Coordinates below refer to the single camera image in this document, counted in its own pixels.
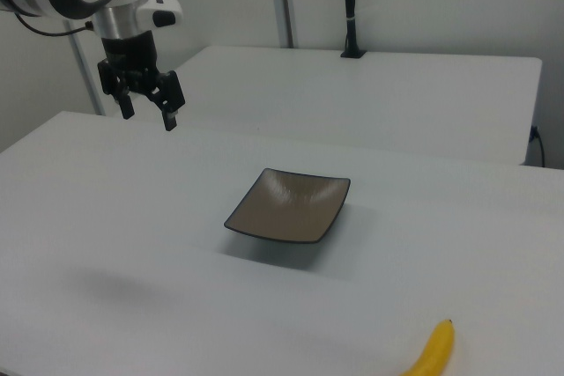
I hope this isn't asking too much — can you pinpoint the square brown ceramic plate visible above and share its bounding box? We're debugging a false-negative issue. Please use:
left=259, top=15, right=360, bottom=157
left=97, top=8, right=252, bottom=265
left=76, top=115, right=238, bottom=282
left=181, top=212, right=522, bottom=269
left=223, top=167, right=352, bottom=245

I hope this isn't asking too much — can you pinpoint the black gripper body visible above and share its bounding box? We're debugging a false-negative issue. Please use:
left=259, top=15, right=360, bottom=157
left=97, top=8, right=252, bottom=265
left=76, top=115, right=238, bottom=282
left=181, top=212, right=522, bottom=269
left=97, top=30, right=165, bottom=99

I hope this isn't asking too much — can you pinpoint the yellow banana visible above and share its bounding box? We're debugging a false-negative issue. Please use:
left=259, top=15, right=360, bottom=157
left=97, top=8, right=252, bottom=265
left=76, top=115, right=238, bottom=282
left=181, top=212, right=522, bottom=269
left=398, top=318, right=456, bottom=376

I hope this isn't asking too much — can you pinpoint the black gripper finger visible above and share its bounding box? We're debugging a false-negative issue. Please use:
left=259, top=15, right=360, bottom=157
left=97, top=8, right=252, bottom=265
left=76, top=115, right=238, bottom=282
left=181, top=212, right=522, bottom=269
left=147, top=69, right=187, bottom=132
left=98, top=60, right=136, bottom=121

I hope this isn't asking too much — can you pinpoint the black camera stand pole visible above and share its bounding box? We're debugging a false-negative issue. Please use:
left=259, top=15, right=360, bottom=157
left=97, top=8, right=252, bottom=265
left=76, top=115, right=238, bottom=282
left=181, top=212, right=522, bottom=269
left=340, top=0, right=367, bottom=59

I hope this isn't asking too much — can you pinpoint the black wall power cable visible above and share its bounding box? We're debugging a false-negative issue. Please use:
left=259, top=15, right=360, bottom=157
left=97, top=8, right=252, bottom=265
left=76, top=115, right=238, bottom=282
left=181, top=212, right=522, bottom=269
left=530, top=125, right=546, bottom=167

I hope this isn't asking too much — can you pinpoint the white side table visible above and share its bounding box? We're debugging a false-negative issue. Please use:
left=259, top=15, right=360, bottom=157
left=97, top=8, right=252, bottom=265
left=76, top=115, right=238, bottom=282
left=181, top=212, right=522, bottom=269
left=174, top=44, right=544, bottom=166

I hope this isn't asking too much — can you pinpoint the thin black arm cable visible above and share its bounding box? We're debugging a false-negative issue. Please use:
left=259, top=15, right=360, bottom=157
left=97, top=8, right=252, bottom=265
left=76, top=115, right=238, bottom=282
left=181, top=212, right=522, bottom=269
left=14, top=11, right=96, bottom=37

